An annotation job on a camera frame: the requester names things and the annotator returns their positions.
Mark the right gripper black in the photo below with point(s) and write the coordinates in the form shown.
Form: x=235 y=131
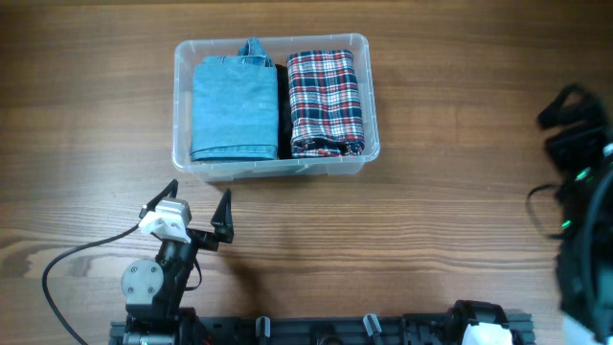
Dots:
x=599 y=134

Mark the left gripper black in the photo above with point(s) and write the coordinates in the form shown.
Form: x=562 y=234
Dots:
x=221 y=220

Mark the blue jeans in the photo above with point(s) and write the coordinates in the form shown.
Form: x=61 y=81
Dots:
x=236 y=106

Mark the red plaid shirt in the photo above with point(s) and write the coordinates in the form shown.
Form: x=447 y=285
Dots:
x=326 y=111

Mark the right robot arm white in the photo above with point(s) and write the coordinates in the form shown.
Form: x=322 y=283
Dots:
x=576 y=212

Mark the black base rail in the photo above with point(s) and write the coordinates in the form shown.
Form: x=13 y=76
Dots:
x=409 y=329

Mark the clear plastic storage container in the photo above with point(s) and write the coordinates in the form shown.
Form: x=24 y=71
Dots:
x=191 y=52

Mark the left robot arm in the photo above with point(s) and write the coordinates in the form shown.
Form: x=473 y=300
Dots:
x=154 y=288

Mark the black garment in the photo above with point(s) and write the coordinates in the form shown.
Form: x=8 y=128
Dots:
x=285 y=122

